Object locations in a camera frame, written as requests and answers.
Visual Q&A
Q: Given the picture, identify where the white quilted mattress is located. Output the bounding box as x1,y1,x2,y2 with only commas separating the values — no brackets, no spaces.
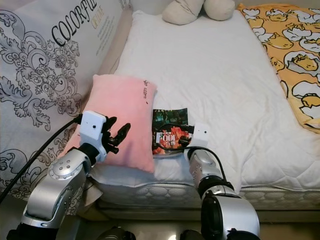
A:
87,9,320,211

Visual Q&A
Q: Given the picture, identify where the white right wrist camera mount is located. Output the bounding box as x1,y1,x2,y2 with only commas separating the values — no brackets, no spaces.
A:
190,122,211,149

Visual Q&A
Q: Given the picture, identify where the yellow cartoon blanket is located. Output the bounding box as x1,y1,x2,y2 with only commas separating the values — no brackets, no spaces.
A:
237,2,320,135

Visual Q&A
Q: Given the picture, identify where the robot leg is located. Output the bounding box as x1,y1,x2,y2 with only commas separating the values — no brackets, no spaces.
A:
180,229,206,240
97,226,136,240

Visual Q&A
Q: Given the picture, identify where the robot left leg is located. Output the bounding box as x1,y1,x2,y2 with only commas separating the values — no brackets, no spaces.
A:
97,226,136,240

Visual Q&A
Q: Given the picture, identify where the beige plush toy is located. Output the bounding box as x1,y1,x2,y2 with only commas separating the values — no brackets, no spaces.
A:
162,0,236,26

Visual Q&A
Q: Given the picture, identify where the robot right leg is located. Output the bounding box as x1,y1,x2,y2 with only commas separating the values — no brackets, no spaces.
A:
180,229,206,240

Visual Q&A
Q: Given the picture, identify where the pink pillow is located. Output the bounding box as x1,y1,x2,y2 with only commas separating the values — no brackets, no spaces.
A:
62,74,158,174

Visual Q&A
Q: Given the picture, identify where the dark glossy magazine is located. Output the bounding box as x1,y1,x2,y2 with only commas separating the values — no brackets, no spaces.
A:
151,108,191,157

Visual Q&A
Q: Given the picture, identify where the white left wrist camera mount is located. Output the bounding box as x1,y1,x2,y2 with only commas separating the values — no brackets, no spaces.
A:
80,110,112,150

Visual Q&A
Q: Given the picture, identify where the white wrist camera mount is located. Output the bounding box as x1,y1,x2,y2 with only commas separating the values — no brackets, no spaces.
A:
80,110,112,150
190,122,211,149

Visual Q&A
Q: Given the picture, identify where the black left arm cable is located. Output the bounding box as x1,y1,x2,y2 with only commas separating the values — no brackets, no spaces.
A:
0,115,83,203

